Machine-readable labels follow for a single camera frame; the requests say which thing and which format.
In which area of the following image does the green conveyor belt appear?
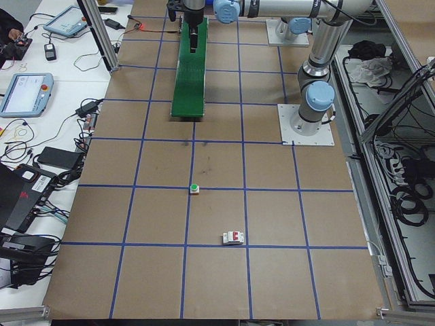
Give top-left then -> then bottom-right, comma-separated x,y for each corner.
169,15 -> 210,122

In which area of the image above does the white red circuit breaker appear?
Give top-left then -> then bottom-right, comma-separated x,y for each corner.
222,230 -> 245,246

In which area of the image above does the white crumpled cloth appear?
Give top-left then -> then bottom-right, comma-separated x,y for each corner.
349,56 -> 394,88

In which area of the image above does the aluminium profile bar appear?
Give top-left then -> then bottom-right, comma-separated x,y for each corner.
0,304 -> 51,321

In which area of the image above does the black electronics box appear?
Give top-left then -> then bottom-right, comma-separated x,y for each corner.
0,233 -> 58,290

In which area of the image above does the metal corner bracket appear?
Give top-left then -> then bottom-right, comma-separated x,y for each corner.
375,305 -> 397,320

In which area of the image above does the person in dark clothing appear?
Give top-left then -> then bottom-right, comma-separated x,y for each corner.
0,8 -> 25,69

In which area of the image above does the black computer with red logo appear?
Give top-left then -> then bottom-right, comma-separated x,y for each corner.
0,162 -> 58,234

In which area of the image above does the aluminium camera post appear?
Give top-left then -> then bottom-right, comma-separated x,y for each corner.
76,0 -> 120,73

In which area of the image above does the black red electronics board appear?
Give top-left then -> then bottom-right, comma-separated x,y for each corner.
12,35 -> 33,49

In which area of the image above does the aluminium table edge rail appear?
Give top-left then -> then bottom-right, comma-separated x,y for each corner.
345,155 -> 397,308

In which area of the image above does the V-shaped metal bar frame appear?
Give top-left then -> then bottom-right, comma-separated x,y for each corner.
331,0 -> 435,312

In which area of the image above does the red black conveyor cable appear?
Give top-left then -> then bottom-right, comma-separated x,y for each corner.
144,26 -> 180,35

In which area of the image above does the white square base plate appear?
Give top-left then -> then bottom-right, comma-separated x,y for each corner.
277,103 -> 336,147
264,18 -> 311,48

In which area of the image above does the black cloth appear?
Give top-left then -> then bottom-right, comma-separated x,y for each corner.
348,39 -> 388,58

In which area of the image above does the flat black power brick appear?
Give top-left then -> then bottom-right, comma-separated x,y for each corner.
35,145 -> 85,170

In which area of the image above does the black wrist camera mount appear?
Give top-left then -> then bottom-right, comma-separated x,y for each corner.
165,0 -> 181,22

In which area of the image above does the black cable coil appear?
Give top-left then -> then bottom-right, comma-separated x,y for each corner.
389,181 -> 431,225

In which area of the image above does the blue grey teach pendant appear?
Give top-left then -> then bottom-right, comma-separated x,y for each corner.
0,72 -> 55,119
43,5 -> 90,39

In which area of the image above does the small terminal strip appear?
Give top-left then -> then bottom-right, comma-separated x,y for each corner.
82,113 -> 99,134

